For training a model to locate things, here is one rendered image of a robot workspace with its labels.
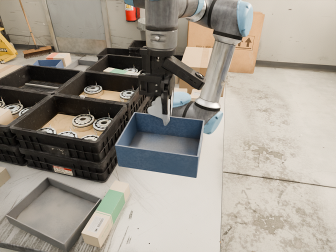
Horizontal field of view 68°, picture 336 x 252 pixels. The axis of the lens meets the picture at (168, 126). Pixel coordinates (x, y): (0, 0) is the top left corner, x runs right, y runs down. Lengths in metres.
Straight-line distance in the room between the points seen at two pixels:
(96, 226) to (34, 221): 0.26
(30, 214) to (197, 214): 0.63
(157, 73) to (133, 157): 0.22
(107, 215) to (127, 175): 0.26
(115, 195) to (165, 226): 0.22
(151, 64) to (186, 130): 0.21
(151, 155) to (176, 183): 0.52
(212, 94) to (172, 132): 0.38
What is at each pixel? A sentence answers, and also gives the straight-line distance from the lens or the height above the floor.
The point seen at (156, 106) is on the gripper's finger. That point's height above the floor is 1.18.
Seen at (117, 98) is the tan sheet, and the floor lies 0.83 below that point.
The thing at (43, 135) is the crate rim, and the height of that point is 0.93.
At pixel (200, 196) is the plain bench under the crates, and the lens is 1.06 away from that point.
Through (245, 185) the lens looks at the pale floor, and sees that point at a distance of 2.11.
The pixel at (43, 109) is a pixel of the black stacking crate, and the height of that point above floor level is 0.90.
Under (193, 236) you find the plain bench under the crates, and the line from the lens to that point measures 0.96.
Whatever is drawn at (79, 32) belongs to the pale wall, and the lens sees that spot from 4.73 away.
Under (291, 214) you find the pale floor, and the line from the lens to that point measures 2.05.
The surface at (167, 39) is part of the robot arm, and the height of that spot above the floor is 1.35.
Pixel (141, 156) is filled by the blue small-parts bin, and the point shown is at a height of 1.11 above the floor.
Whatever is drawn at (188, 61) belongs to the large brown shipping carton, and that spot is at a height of 0.90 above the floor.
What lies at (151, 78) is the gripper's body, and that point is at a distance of 0.63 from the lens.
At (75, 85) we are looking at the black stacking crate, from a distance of 1.50.
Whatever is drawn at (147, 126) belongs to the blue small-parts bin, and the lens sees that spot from 0.73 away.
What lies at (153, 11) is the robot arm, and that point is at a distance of 0.59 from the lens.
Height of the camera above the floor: 1.52
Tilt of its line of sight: 35 degrees down
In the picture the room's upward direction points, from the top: straight up
